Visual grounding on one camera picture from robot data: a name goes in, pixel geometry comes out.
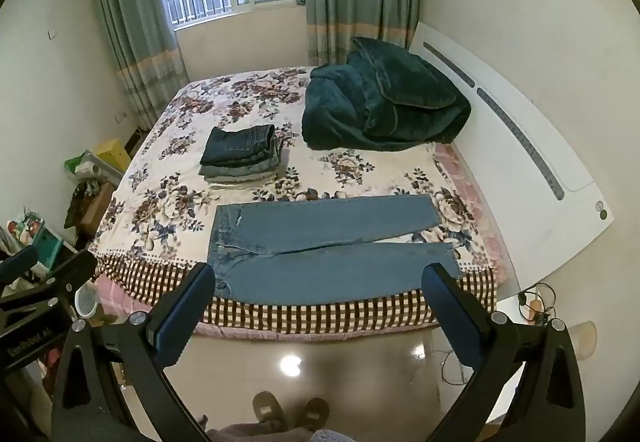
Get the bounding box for colourful toy pile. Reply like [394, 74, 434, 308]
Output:
[6, 208, 47, 248]

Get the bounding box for blue jeans pants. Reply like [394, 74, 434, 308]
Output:
[206, 194, 461, 306]

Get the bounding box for dark cloth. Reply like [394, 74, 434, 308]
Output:
[64, 179, 103, 229]

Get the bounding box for dark green blanket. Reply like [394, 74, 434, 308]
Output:
[301, 36, 472, 153]

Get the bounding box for black cable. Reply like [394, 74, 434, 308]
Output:
[517, 282, 559, 324]

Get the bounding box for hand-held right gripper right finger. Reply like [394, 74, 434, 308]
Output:
[421, 263, 587, 442]

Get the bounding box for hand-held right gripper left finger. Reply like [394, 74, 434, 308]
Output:
[50, 262, 217, 442]

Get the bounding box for white bed headboard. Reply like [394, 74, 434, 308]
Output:
[407, 22, 615, 296]

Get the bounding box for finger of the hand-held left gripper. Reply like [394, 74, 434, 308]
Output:
[0, 245, 40, 285]
[0, 250, 99, 311]

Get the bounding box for white plastic bucket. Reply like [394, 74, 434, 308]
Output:
[74, 282, 101, 321]

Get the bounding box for cardboard box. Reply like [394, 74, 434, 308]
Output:
[80, 182, 120, 235]

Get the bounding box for stack of folded jeans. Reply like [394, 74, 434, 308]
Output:
[199, 124, 284, 187]

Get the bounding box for beige cup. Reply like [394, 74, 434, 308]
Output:
[570, 321, 598, 363]

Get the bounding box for bed with floral sheet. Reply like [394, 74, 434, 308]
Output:
[92, 66, 507, 338]

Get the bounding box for yellow box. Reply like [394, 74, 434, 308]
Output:
[95, 138, 132, 175]

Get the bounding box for teal storage shelf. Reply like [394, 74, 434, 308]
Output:
[31, 229, 76, 273]

